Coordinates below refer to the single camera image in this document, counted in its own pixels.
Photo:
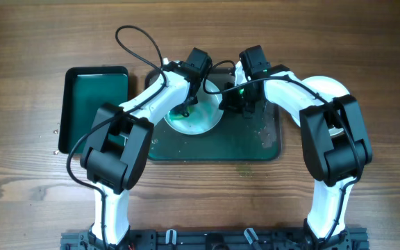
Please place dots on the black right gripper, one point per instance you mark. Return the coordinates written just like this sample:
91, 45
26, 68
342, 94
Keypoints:
237, 101

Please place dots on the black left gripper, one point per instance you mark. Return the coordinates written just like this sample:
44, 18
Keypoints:
187, 104

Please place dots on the green yellow sponge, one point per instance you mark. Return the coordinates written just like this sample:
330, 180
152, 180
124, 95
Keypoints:
180, 113

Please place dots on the white plate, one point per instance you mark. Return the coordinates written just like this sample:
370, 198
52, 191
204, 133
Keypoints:
206, 115

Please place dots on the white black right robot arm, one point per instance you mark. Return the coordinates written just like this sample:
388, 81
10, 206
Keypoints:
335, 144

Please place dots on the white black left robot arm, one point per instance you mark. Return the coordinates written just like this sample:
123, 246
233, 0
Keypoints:
116, 147

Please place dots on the black water tray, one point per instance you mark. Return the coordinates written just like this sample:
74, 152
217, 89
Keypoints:
86, 89

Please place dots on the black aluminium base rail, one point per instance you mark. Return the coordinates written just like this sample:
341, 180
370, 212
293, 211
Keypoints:
283, 238

